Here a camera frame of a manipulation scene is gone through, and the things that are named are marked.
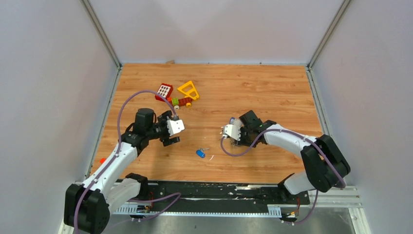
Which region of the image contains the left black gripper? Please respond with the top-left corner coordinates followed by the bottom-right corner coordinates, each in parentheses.
top-left (147, 111), bottom-right (180, 147)

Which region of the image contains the metal keyring holder red handle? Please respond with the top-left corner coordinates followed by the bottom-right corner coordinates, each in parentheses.
top-left (220, 117), bottom-right (243, 148)

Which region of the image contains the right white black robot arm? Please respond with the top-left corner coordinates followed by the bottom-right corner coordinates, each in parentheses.
top-left (222, 110), bottom-right (351, 204)

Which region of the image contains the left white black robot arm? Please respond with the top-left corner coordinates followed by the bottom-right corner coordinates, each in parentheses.
top-left (63, 108), bottom-right (185, 234)

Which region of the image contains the red toy brick car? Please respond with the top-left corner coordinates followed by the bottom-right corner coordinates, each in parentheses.
top-left (168, 97), bottom-right (193, 110)

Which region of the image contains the green toy brick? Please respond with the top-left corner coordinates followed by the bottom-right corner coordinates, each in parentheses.
top-left (171, 98), bottom-right (179, 106)

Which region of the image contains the red window toy brick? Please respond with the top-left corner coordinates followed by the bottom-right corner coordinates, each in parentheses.
top-left (155, 83), bottom-right (173, 101)

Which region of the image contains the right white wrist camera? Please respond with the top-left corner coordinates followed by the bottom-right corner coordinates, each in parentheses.
top-left (223, 124), bottom-right (241, 141)

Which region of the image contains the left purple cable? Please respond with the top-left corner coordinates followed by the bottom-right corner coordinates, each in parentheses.
top-left (73, 90), bottom-right (182, 234)

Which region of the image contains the yellow triangular toy frame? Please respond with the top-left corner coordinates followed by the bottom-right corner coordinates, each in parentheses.
top-left (177, 80), bottom-right (200, 100)

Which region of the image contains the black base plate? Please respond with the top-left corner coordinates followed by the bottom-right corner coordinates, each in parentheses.
top-left (136, 180), bottom-right (310, 212)

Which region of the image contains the white slotted cable duct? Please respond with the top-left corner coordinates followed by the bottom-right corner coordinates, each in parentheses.
top-left (113, 203), bottom-right (282, 218)

